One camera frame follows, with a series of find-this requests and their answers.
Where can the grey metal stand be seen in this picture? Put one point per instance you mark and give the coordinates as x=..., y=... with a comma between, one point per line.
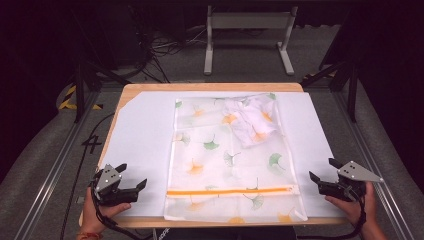
x=250, y=21

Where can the aluminium floor rail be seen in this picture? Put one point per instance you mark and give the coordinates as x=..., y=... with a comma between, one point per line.
x=53, y=173
x=376, y=156

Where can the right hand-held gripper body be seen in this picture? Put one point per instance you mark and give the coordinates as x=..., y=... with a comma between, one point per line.
x=350, y=185

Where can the person's left hand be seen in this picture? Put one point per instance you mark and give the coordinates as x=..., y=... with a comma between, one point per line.
x=91, y=213

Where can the person's right hand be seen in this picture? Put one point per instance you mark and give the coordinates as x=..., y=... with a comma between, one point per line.
x=353, y=210

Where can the leaf print mesh laundry bag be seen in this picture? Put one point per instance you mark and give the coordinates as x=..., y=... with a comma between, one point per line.
x=230, y=166

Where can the yellow black hazard tape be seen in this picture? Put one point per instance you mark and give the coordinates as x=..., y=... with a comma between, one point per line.
x=68, y=96

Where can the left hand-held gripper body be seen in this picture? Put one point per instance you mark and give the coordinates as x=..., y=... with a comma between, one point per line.
x=108, y=186

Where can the white garment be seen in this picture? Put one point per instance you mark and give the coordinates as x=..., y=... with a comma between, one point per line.
x=250, y=120

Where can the black metal stand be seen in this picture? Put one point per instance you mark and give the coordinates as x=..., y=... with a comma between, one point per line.
x=80, y=86
x=351, y=86

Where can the white paper sheet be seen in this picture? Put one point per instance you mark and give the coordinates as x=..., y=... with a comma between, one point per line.
x=143, y=150

